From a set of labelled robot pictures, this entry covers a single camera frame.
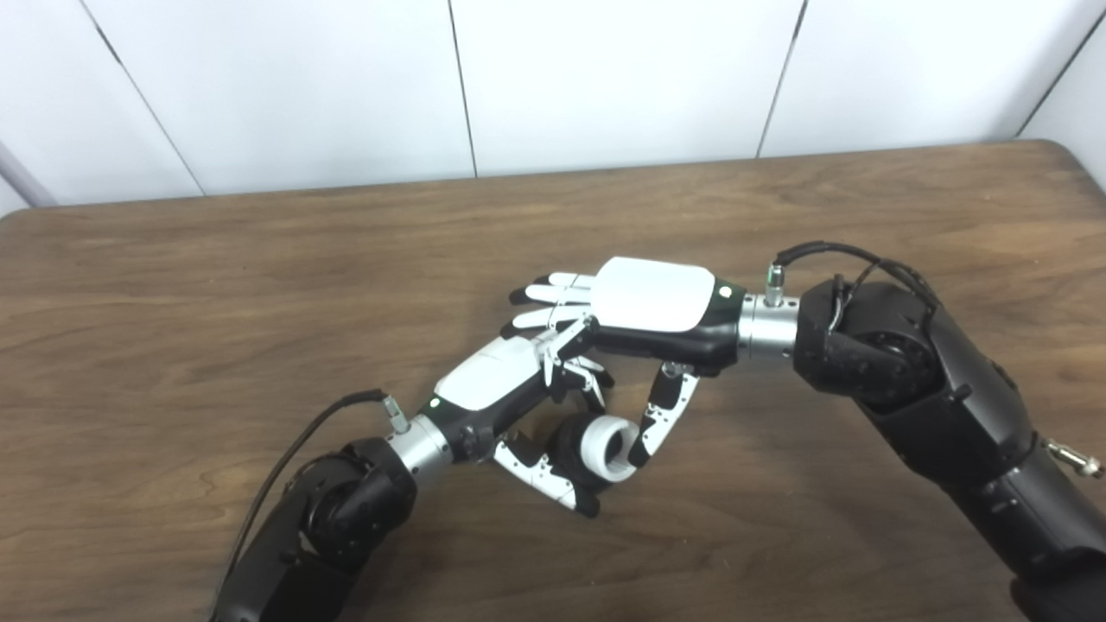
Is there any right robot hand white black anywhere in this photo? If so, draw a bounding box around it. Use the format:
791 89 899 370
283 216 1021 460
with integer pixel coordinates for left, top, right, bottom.
501 257 746 472

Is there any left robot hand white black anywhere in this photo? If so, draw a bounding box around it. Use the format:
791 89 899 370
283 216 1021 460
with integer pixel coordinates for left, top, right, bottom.
419 333 616 519

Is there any round black part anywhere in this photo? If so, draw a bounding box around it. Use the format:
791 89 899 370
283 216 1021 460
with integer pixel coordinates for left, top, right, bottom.
551 417 610 495

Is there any white ring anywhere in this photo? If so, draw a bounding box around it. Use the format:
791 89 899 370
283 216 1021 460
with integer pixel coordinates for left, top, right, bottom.
579 416 640 482

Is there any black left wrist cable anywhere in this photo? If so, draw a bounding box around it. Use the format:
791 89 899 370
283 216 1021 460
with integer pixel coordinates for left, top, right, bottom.
212 389 411 619

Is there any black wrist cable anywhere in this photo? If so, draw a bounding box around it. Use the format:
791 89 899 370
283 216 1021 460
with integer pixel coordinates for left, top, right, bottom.
212 389 411 619
767 242 943 333

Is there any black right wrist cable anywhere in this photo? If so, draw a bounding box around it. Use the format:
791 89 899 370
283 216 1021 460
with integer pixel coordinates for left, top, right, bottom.
767 242 943 333

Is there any silver cable plug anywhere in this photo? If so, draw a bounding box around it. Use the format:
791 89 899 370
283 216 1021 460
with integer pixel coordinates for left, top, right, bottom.
1044 439 1105 479

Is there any grey wall corner post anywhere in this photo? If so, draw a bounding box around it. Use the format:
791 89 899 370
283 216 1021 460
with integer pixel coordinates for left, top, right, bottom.
0 138 57 208

